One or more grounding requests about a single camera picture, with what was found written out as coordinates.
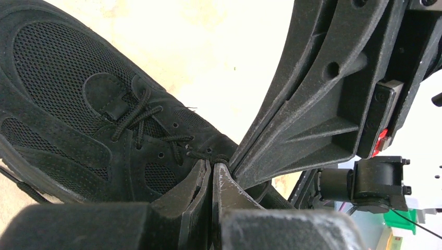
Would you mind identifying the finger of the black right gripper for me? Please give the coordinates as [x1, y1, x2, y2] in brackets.
[229, 1, 338, 173]
[233, 1, 400, 189]

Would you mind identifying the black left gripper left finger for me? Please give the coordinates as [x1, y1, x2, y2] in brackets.
[1, 160, 212, 249]

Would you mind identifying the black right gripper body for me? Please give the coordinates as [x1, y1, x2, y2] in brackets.
[356, 1, 441, 158]

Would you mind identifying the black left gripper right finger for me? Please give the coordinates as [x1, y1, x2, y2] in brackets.
[212, 163, 365, 249]

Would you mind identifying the black shoelace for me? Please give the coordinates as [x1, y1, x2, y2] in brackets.
[1, 99, 237, 202]

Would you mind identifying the black shoe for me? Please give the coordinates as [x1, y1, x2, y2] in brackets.
[0, 0, 294, 211]

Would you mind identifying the green plastic bin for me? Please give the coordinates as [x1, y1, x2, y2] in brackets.
[383, 209, 417, 235]

